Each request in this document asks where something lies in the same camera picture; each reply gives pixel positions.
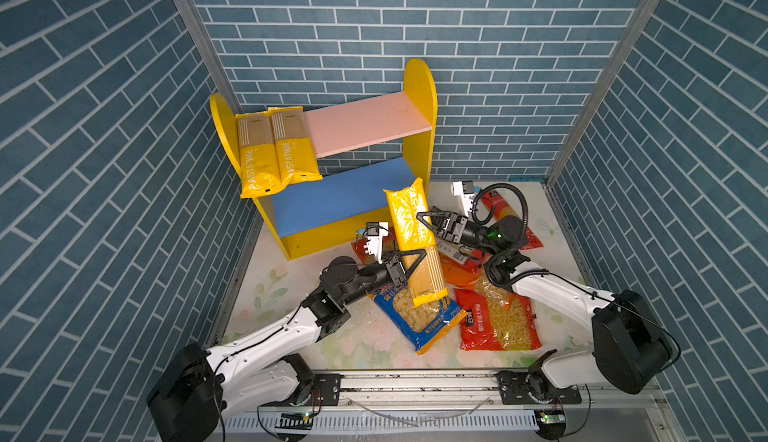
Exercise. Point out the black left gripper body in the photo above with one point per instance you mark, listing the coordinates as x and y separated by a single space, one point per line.
392 273

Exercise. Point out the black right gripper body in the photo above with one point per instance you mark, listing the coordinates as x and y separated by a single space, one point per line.
468 234

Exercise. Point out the yellow Pastatime spaghetti bag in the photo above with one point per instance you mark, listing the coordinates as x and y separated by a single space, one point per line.
259 170
295 151

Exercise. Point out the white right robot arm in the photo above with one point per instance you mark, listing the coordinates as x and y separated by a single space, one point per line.
629 347

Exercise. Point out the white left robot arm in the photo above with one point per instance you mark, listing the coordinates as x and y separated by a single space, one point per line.
202 387

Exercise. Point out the blue shell pasta bag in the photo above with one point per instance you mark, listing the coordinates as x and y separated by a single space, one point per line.
421 325

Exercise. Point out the yellow shelf with coloured boards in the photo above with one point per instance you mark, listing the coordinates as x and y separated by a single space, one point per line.
308 217

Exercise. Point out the red macaroni bag upper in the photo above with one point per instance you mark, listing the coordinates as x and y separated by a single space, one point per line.
387 244

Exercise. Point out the red labelled spaghetti bag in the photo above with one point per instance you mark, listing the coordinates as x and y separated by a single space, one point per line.
474 257

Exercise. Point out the orange macaroni bag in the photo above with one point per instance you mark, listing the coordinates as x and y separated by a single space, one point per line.
474 280

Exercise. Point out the red spaghetti bag far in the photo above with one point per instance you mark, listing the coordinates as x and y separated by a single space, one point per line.
499 207

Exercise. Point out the red fusilli bag lower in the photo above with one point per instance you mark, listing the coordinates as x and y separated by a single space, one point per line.
497 322

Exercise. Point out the floral table mat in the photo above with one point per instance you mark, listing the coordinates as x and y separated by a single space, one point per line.
273 286

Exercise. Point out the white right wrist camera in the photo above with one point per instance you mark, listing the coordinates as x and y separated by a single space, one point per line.
464 191

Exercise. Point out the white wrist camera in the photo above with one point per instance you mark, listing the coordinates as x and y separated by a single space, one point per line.
464 191
375 233

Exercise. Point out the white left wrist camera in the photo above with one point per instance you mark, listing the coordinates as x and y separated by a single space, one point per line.
375 233

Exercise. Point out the metal base rail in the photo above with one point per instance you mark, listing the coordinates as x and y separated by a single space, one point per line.
456 404

